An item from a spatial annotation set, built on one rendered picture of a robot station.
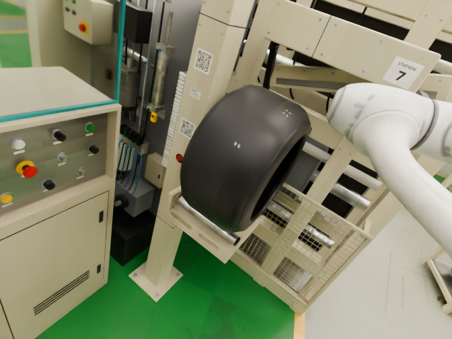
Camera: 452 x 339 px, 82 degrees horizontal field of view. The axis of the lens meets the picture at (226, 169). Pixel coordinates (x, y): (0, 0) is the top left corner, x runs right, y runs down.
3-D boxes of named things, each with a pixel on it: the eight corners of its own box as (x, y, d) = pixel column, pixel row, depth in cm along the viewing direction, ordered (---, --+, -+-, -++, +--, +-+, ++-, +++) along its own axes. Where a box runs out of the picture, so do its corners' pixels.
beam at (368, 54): (261, 36, 108) (275, -5, 99) (282, 40, 127) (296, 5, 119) (410, 99, 88) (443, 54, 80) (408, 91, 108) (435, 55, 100)
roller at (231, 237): (174, 203, 123) (176, 196, 120) (180, 199, 126) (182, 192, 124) (233, 248, 112) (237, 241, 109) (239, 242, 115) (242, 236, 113)
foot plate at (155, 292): (128, 276, 178) (128, 274, 177) (157, 253, 199) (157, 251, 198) (156, 302, 170) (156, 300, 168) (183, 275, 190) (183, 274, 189)
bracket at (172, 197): (164, 208, 122) (167, 192, 117) (212, 177, 153) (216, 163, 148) (169, 212, 121) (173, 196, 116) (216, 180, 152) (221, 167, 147)
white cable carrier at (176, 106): (161, 164, 132) (179, 71, 106) (167, 161, 135) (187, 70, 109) (167, 169, 130) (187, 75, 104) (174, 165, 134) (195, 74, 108)
